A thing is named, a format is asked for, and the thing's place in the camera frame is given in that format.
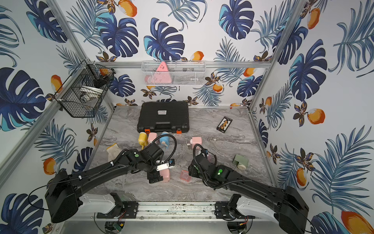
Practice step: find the white wire mesh basket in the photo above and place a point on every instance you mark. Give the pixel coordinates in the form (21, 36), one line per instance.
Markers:
(183, 72)

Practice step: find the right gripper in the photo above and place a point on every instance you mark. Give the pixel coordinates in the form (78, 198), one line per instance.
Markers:
(192, 170)

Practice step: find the white work glove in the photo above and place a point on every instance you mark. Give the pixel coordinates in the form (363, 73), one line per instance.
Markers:
(113, 152)

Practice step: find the pink transparent tray back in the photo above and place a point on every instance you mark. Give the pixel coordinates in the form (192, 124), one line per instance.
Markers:
(210, 157)

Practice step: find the pink transparent tray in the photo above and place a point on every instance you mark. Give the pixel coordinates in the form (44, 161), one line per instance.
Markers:
(184, 176)
(210, 157)

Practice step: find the black plastic tool case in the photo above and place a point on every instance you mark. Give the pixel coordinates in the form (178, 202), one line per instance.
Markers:
(164, 117)

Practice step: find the black wire basket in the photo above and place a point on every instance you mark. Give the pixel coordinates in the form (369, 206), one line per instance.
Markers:
(87, 88)

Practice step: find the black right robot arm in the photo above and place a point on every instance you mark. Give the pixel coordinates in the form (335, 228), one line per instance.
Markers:
(290, 209)

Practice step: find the pink transparent tray right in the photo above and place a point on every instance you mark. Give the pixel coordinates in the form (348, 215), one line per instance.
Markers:
(184, 176)

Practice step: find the yellow pencil sharpener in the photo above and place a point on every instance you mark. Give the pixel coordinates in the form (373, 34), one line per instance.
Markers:
(143, 140)

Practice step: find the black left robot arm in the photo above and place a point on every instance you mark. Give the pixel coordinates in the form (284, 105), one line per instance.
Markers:
(64, 192)

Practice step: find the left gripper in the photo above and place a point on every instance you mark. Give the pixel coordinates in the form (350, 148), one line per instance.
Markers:
(155, 176)

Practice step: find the pink triangular object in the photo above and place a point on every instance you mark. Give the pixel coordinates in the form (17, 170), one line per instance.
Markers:
(161, 75)

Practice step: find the aluminium front rail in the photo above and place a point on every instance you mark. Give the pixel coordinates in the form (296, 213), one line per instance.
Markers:
(167, 211)

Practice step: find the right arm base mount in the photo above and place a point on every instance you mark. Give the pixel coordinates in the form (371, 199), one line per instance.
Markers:
(228, 211)

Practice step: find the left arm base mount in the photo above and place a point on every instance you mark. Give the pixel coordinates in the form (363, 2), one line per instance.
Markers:
(122, 209)

